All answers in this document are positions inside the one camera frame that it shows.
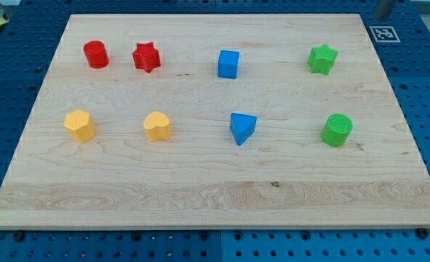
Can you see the red star block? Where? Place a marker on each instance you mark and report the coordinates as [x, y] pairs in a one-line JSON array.
[[146, 57]]

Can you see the green cylinder block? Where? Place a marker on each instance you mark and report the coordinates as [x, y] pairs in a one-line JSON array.
[[336, 130]]

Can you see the fiducial marker tag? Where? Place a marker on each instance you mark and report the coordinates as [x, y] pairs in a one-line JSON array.
[[384, 34]]

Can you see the blue triangle block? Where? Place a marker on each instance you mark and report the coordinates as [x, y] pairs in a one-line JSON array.
[[242, 126]]

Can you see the grey metal pusher rod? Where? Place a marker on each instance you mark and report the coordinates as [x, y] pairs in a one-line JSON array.
[[383, 10]]

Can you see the blue cube block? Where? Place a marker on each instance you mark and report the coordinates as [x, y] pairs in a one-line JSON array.
[[228, 64]]

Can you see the yellow hexagon block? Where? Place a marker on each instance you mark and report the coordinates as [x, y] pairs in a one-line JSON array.
[[79, 126]]

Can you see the red cylinder block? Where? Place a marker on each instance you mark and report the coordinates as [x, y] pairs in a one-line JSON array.
[[96, 54]]

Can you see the yellow heart block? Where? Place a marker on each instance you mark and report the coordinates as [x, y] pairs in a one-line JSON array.
[[157, 126]]

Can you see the green star block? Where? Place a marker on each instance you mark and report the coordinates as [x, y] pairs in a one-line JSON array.
[[321, 59]]

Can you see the wooden board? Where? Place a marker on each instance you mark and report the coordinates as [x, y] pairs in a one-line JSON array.
[[284, 176]]

